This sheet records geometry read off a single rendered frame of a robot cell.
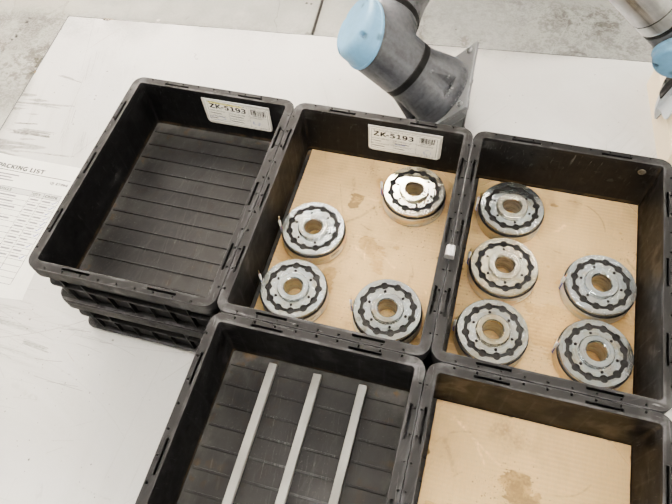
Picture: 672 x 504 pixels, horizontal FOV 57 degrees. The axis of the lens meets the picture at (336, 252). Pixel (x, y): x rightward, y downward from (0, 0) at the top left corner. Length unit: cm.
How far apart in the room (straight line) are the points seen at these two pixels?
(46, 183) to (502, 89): 99
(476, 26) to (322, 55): 129
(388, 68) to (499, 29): 155
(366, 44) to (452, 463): 71
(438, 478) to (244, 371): 31
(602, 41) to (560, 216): 171
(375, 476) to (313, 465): 8
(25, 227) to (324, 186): 62
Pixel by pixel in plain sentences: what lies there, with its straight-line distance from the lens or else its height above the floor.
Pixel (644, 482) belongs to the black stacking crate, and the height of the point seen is 87.
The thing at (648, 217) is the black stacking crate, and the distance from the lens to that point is 106.
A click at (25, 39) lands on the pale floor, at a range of 303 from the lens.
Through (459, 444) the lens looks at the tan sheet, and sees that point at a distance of 89.
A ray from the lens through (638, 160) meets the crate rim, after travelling 105.
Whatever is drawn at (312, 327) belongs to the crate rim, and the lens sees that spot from 83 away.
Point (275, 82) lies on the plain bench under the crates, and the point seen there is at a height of 70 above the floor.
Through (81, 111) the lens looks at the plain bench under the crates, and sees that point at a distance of 152.
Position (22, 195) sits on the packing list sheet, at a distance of 142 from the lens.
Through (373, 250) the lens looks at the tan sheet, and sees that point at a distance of 100.
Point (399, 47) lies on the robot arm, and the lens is 116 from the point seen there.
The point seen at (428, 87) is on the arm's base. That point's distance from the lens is 119.
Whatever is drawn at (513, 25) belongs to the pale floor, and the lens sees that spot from 271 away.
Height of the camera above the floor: 169
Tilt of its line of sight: 59 degrees down
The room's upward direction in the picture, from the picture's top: 6 degrees counter-clockwise
